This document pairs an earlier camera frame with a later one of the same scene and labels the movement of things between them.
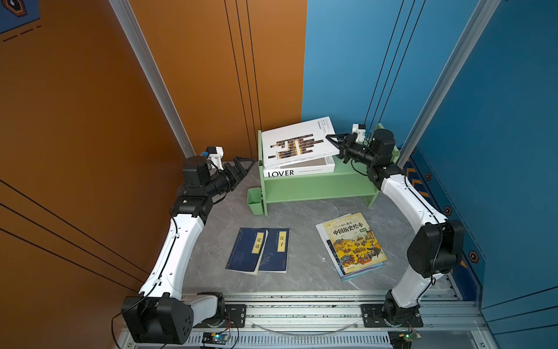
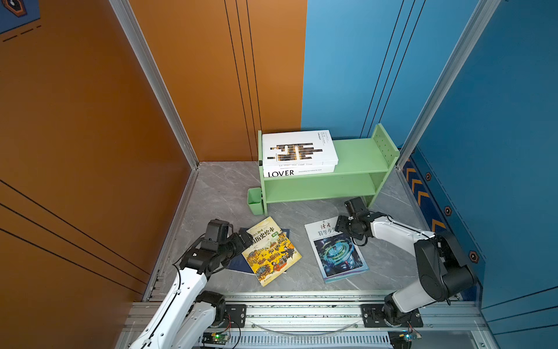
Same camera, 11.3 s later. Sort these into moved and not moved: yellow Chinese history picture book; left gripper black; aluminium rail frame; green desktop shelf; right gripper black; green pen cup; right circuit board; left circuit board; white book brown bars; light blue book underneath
Moved: right gripper black; left gripper black; yellow Chinese history picture book; white book brown bars; light blue book underneath
Not moved: right circuit board; green desktop shelf; aluminium rail frame; left circuit board; green pen cup
